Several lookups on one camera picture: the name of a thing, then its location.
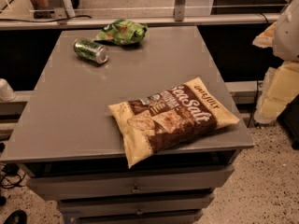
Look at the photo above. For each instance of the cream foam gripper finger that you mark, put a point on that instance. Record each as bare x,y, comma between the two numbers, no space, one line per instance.
265,39
280,87

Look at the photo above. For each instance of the green rice chip bag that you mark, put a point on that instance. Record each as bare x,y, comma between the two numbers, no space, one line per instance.
122,32

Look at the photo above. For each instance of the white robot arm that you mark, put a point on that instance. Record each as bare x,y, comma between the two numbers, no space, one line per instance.
286,35

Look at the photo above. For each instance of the brown sea salt chip bag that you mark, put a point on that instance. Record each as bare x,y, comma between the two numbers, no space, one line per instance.
167,118

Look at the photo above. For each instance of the grey drawer cabinet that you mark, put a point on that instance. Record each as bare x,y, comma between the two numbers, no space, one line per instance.
71,147

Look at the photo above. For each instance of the green soda can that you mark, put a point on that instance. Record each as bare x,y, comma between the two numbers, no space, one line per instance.
90,50

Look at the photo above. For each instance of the white cup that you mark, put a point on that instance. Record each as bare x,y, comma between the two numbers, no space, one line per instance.
6,92

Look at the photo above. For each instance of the black shoe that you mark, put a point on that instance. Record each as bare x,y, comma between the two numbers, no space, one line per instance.
17,217

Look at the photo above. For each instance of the metal frame post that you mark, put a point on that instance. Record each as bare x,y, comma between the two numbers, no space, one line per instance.
179,10

